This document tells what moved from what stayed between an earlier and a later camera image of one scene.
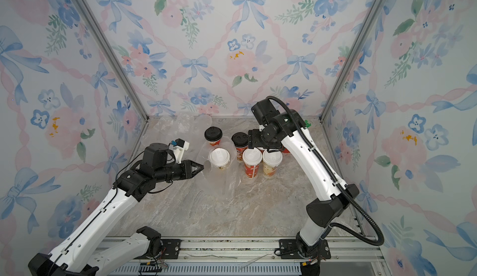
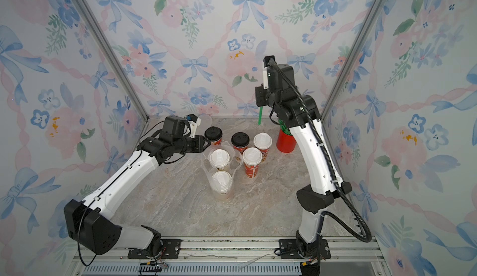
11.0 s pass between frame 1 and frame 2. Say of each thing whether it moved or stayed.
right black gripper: moved
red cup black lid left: stayed
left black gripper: moved
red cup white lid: stayed
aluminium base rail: stayed
